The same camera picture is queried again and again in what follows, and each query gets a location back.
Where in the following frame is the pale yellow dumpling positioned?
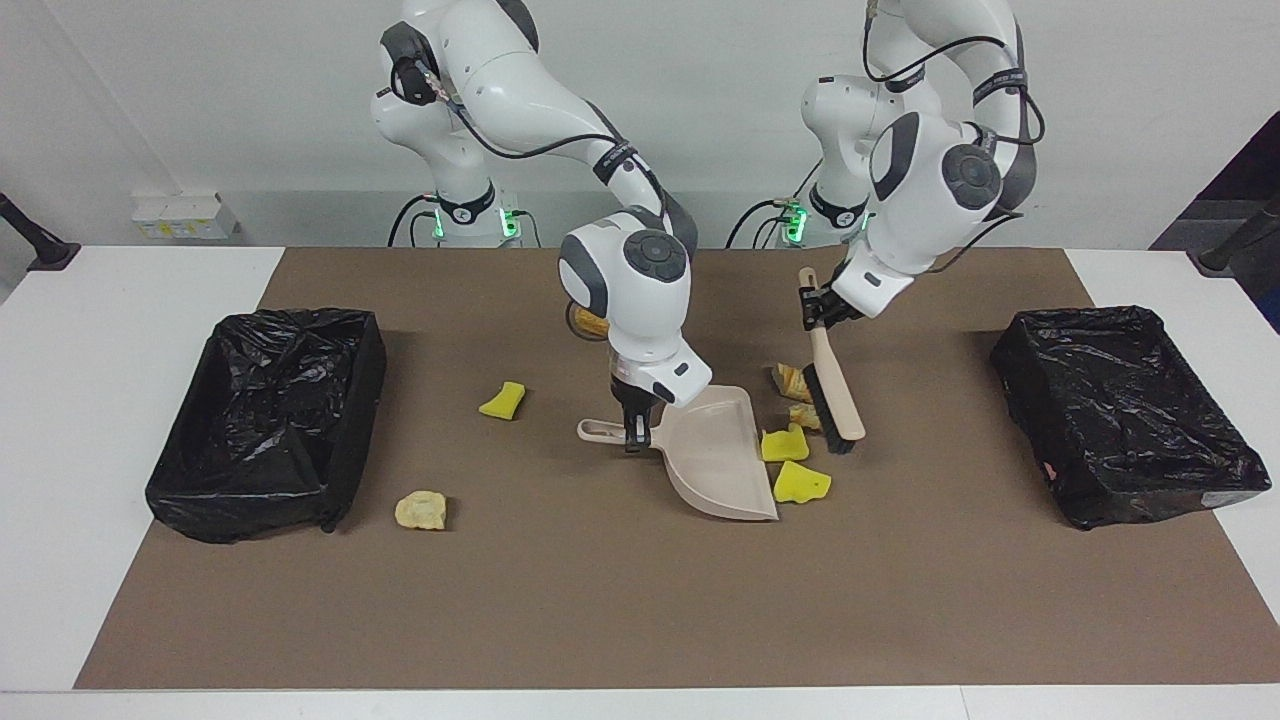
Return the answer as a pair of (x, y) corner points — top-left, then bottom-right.
(394, 490), (448, 532)

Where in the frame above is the yellow and green sponge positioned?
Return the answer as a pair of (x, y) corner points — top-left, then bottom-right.
(761, 423), (810, 463)

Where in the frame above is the black tripod leg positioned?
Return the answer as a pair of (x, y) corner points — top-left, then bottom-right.
(1188, 195), (1280, 276)
(0, 192), (81, 272)

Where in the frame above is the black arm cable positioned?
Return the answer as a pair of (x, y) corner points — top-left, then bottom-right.
(395, 55), (666, 216)
(862, 0), (1047, 276)

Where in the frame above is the black bag lined bin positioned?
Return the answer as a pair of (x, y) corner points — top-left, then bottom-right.
(145, 308), (388, 545)
(990, 305), (1273, 531)

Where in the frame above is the black left base cable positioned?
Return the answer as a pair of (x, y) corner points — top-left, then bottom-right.
(725, 197), (803, 249)

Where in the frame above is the notched yellow sponge chunk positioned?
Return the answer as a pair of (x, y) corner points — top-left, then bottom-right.
(773, 460), (832, 505)

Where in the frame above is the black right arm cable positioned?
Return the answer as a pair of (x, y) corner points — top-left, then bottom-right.
(395, 55), (666, 216)

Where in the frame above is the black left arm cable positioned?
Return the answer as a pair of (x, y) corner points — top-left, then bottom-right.
(862, 0), (1047, 276)

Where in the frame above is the black right base cable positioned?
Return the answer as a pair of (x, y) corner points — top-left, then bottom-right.
(387, 194), (443, 248)

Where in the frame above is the white power strip box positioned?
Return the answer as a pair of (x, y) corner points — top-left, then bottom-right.
(132, 193), (239, 241)

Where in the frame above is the small yellow sponge piece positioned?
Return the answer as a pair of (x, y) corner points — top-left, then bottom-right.
(478, 380), (527, 421)

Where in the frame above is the brown table mat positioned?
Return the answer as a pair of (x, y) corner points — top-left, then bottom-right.
(75, 247), (1280, 691)

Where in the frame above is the beige plastic dustpan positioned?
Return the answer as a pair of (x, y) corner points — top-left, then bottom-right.
(577, 385), (780, 522)

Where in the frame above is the black base cable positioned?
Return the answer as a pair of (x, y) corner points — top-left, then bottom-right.
(725, 197), (803, 249)
(387, 194), (443, 248)

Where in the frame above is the beige brush with black bristles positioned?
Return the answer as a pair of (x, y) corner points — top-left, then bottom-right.
(797, 267), (867, 456)

